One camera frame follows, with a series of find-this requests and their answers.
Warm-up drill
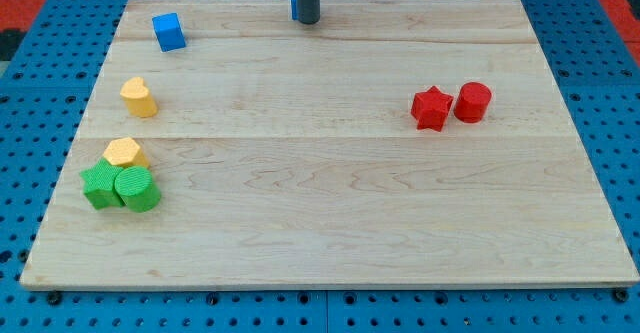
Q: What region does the yellow heart block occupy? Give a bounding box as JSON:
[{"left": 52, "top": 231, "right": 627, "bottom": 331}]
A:
[{"left": 120, "top": 77, "right": 158, "bottom": 118}]

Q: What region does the yellow hexagon block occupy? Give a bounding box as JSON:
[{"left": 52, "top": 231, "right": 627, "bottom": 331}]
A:
[{"left": 102, "top": 137, "right": 150, "bottom": 168}]

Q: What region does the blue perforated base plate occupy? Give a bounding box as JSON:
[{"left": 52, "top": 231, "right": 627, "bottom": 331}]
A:
[{"left": 1, "top": 0, "right": 639, "bottom": 332}]

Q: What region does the red cylinder block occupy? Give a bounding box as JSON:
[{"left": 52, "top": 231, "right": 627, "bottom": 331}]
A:
[{"left": 454, "top": 82, "right": 492, "bottom": 123}]

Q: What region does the blue cube block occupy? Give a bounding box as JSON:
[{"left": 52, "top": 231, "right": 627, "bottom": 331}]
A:
[{"left": 152, "top": 12, "right": 186, "bottom": 52}]

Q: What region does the wooden board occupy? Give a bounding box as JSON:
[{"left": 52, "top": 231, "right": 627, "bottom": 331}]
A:
[{"left": 20, "top": 0, "right": 639, "bottom": 291}]

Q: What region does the blue triangle block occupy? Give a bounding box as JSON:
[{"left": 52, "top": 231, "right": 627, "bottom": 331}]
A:
[{"left": 290, "top": 0, "right": 298, "bottom": 21}]

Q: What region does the green cylinder block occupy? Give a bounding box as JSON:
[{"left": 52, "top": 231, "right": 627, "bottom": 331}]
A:
[{"left": 114, "top": 166, "right": 161, "bottom": 213}]

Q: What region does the green star block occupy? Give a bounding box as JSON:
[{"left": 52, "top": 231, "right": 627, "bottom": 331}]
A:
[{"left": 80, "top": 158, "right": 124, "bottom": 210}]

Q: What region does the red star block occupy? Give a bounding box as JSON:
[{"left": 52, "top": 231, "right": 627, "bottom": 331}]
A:
[{"left": 410, "top": 86, "right": 453, "bottom": 132}]

